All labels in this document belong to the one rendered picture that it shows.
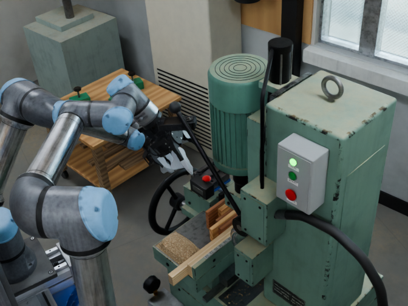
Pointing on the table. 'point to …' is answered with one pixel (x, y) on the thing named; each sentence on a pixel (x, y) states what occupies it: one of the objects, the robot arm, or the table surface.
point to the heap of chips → (177, 248)
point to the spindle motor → (234, 107)
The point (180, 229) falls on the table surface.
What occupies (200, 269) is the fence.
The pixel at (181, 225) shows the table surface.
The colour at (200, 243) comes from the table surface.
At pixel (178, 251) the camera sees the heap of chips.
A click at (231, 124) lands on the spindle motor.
